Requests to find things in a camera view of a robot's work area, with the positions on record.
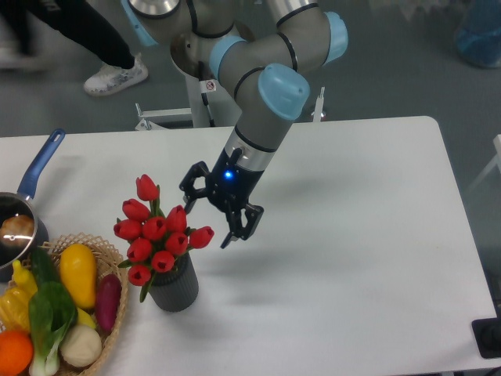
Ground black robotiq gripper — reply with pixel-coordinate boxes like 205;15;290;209
178;146;265;250

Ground red tulip bouquet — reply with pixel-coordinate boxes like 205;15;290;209
114;174;214;302

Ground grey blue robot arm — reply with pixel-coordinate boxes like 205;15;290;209
124;1;348;242

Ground dark grey ribbed vase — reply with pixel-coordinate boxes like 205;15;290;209
149;254;199;313

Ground woven wicker basket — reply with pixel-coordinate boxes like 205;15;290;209
0;232;130;376

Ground purple eggplant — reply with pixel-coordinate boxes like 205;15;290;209
95;274;121;332

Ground yellow squash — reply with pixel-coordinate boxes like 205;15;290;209
59;244;97;310

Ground beige garlic bulb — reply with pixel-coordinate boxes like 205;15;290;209
60;324;103;367

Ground green bok choy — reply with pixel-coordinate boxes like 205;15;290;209
28;281;77;375

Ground small yellow pepper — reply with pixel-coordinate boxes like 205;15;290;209
13;259;38;297

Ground person leg with sneaker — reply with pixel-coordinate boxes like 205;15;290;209
1;1;149;96

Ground yellow bell pepper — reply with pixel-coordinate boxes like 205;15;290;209
1;287;31;333

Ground orange fruit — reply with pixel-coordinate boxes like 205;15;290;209
1;331;34;375

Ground blue bag on floor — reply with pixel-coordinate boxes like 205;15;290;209
455;0;500;68

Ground black device at table edge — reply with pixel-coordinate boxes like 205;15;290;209
471;318;500;359

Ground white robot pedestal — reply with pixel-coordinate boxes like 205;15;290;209
134;23;328;132

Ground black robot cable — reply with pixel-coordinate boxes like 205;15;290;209
197;60;216;128

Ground blue handled saucepan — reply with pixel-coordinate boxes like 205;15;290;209
1;128;66;283

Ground white frame at right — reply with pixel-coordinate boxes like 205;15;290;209
466;135;500;195

